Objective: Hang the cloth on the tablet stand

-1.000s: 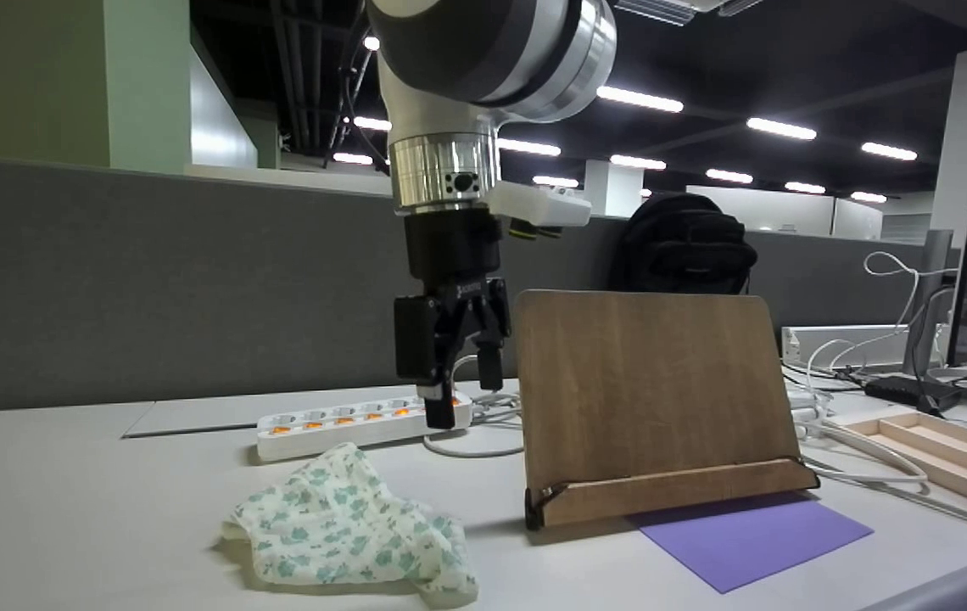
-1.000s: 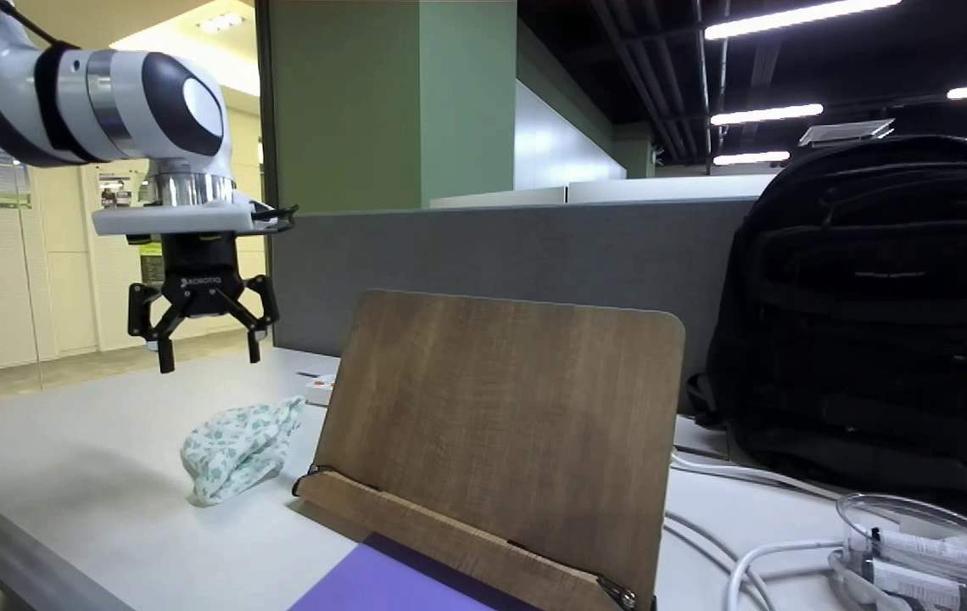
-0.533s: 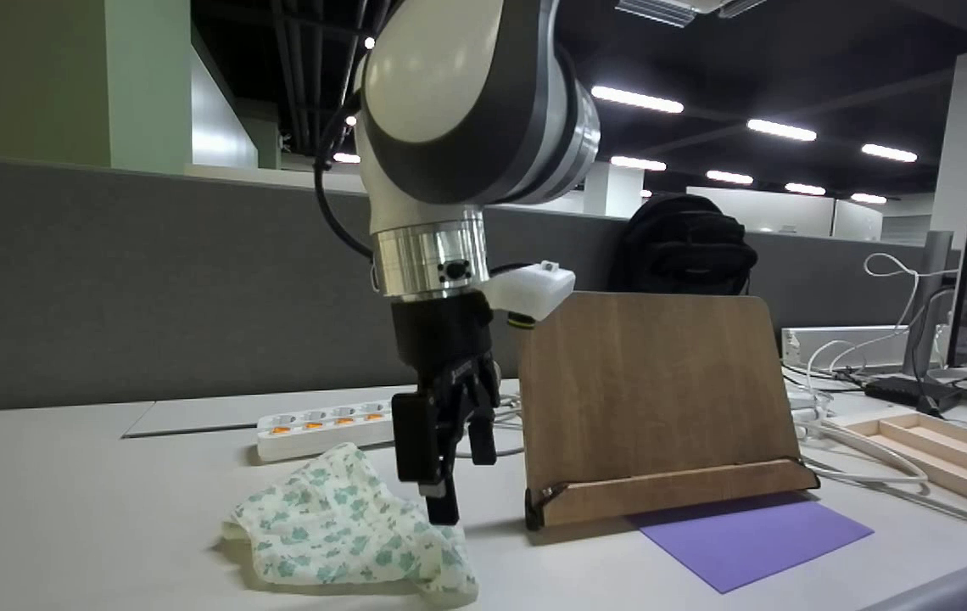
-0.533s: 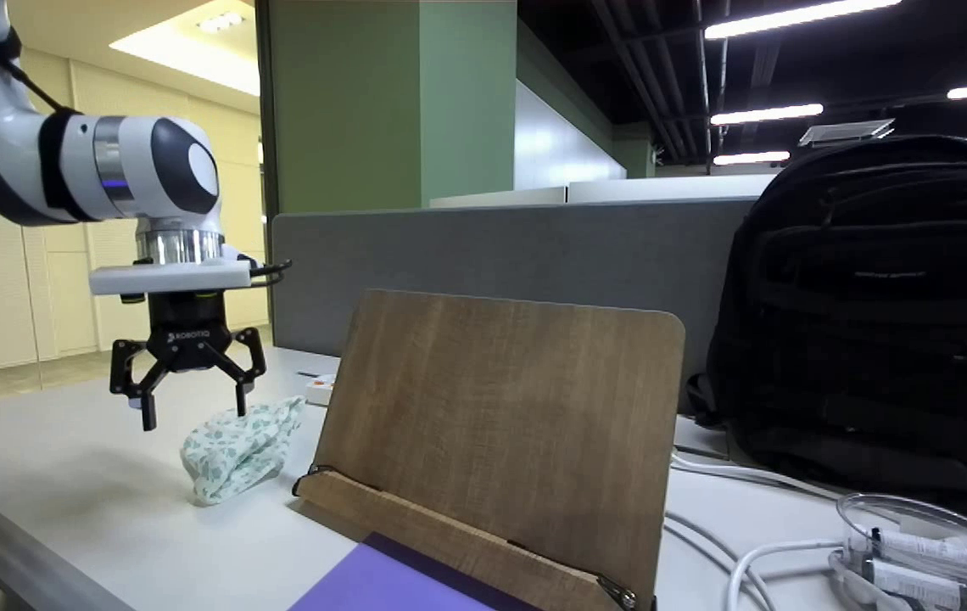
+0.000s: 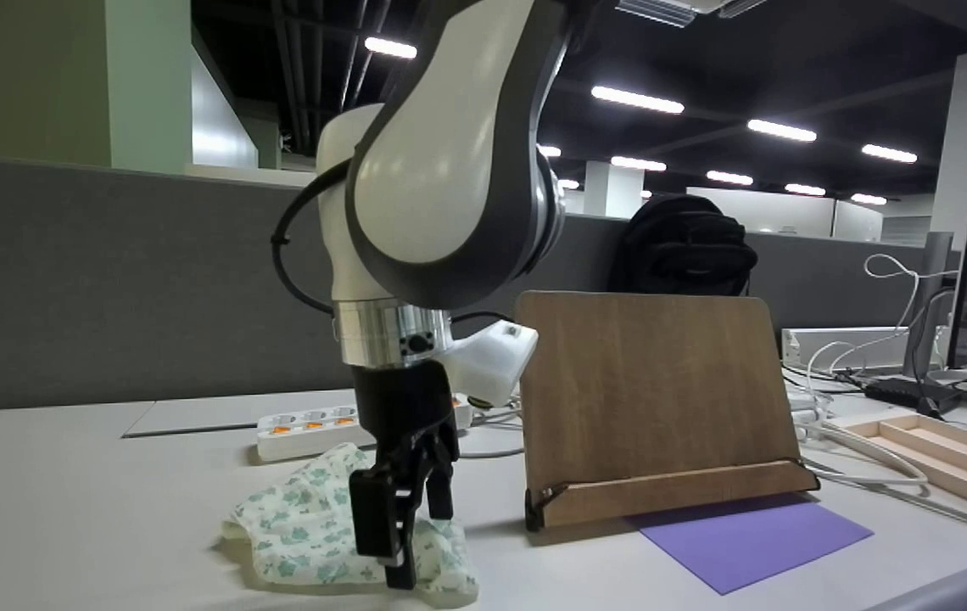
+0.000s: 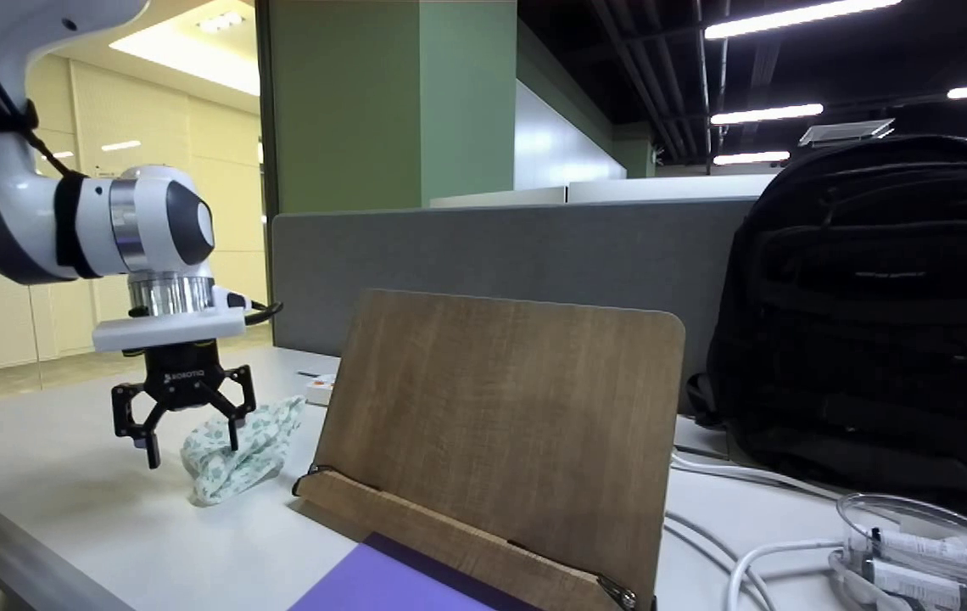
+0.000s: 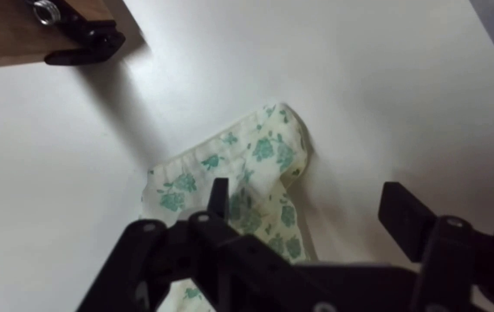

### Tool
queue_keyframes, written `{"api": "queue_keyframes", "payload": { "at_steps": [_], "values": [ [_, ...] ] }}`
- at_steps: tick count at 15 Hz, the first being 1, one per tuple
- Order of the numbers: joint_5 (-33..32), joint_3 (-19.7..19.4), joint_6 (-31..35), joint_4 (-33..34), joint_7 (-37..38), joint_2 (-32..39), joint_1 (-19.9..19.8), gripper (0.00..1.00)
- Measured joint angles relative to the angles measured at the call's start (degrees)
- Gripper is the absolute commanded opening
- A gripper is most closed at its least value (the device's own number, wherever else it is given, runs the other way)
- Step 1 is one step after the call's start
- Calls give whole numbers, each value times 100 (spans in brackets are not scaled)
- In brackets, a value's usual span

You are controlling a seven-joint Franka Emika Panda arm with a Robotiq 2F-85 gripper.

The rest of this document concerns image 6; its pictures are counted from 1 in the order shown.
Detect clear plastic bag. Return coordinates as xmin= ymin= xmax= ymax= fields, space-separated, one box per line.
xmin=827 ymin=489 xmax=967 ymax=611

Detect small white table object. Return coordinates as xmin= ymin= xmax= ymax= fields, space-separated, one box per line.
xmin=298 ymin=369 xmax=341 ymax=411

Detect gray box behind backpack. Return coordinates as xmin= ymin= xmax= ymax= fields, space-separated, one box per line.
xmin=798 ymin=114 xmax=898 ymax=152

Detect white marker pen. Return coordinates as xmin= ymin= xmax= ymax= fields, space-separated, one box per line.
xmin=843 ymin=552 xmax=967 ymax=611
xmin=864 ymin=527 xmax=967 ymax=574

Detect white cable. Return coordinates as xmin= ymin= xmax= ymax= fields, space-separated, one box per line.
xmin=661 ymin=508 xmax=782 ymax=611

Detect black backpack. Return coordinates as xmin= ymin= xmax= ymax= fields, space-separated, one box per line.
xmin=681 ymin=128 xmax=967 ymax=523

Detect gray desk partition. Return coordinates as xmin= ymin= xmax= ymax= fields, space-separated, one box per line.
xmin=269 ymin=199 xmax=759 ymax=381

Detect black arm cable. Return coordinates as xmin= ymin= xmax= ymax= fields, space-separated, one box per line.
xmin=0 ymin=0 xmax=93 ymax=189

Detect purple paper sheet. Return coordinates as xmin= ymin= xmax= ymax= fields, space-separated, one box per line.
xmin=287 ymin=537 xmax=542 ymax=611

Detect white green patterned cloth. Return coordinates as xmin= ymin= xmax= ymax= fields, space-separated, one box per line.
xmin=177 ymin=395 xmax=310 ymax=508

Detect brown wooden tablet stand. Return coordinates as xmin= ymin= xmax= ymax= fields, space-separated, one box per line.
xmin=287 ymin=288 xmax=688 ymax=611

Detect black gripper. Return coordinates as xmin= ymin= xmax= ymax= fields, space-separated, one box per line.
xmin=109 ymin=336 xmax=258 ymax=473

